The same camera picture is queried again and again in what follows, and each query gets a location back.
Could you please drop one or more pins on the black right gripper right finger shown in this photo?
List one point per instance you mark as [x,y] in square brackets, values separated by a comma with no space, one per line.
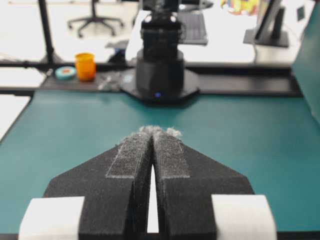
[201,199]

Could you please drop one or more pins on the black office chair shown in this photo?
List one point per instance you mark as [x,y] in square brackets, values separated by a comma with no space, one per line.
[94,18]

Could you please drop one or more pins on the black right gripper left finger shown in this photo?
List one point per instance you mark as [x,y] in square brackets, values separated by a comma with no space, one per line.
[104,198]

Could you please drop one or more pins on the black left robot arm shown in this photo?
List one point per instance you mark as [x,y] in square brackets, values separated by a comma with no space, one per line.
[160,65]

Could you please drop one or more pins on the teal side panel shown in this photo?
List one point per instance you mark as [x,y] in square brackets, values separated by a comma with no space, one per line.
[307,64]

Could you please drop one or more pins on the orange plastic cup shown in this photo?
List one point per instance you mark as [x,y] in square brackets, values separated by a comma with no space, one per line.
[85,66]

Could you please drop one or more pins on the colourful toy pile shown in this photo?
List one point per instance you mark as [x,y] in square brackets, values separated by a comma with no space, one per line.
[240,7]

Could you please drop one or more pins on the teal tape roll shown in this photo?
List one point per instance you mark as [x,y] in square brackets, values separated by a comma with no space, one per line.
[65,72]

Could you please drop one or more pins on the black keyboard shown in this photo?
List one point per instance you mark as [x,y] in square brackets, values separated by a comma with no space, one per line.
[193,28]

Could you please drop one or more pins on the black tripod stand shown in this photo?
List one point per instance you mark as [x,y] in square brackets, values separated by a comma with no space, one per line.
[51,60]

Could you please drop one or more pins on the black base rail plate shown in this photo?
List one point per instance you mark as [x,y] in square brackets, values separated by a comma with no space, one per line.
[216,81]

